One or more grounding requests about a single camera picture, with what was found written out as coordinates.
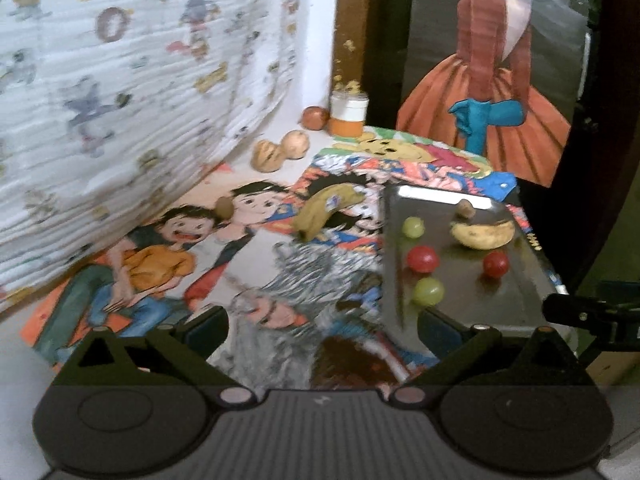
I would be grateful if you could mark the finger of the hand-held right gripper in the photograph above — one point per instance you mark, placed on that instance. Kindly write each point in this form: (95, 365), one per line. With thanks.
(575, 310)

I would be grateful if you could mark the red cherry tomato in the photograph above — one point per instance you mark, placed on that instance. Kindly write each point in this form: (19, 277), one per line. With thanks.
(422, 259)
(495, 264)

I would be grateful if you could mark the dark door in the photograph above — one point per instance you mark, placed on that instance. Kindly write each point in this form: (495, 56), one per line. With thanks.
(387, 35)

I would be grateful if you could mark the colourful cartoon tablecloth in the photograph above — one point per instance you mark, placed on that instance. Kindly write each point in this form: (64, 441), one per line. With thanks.
(310, 280)

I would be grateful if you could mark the white and orange jar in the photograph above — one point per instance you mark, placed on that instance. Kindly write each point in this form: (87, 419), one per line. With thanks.
(348, 115)

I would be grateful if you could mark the striped tan round fruit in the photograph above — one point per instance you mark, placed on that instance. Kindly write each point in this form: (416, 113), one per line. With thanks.
(267, 156)

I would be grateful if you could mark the small brown round fruit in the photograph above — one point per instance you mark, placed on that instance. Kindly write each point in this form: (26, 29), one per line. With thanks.
(466, 208)
(223, 207)

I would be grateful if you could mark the grey metal tray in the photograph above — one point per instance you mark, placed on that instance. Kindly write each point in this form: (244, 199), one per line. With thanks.
(465, 300)

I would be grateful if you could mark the white cartoon printed blanket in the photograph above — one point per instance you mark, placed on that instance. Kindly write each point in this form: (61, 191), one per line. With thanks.
(125, 110)

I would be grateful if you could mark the pale peach round fruit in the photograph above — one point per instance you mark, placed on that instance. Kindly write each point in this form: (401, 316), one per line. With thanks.
(296, 143)

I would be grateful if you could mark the brown wooden door frame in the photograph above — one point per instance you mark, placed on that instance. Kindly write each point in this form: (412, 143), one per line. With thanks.
(350, 10)

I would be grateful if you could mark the green grape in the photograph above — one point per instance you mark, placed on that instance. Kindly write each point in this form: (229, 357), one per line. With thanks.
(413, 227)
(428, 291)

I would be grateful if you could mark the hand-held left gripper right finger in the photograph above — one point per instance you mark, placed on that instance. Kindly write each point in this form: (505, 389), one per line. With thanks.
(440, 329)

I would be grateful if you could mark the wall poster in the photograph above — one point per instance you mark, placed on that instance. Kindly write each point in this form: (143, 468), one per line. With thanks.
(480, 85)

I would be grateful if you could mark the banana with sticker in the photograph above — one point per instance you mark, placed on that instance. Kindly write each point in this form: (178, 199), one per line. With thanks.
(322, 206)

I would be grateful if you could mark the small red apple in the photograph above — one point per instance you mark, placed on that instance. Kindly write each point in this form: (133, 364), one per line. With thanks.
(315, 117)

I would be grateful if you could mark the plain spotted banana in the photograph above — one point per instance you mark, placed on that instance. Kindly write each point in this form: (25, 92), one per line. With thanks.
(482, 236)

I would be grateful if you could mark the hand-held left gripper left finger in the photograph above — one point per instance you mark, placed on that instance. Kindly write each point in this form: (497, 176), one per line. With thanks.
(207, 329)

